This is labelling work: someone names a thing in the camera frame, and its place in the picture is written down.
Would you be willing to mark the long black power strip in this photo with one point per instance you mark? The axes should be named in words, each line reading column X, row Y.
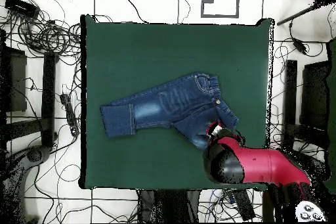
column 244, row 204

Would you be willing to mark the dark green table cloth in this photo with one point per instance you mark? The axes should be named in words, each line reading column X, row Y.
column 157, row 50

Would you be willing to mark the blue denim jeans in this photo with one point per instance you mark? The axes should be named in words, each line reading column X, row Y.
column 170, row 103

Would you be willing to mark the grey stand base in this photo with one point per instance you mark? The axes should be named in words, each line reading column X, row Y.
column 34, row 155

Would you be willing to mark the black stand with rod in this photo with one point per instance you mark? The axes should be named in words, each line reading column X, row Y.
column 296, row 13

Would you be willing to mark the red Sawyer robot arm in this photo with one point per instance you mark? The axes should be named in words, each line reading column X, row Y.
column 262, row 166

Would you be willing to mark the dark flat panel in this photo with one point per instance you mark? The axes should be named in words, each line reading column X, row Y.
column 17, row 84
column 315, row 95

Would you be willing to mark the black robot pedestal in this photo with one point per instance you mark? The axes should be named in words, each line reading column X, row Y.
column 168, row 205

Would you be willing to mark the grey floor hatch frame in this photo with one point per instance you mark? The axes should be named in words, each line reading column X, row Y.
column 220, row 15

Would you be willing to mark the black stand bar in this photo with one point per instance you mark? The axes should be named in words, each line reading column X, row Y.
column 48, row 98
column 290, row 103

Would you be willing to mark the black adapter box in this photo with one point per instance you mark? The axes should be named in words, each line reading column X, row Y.
column 22, row 7

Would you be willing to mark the small black power adapter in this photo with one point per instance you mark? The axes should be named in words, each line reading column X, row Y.
column 300, row 45

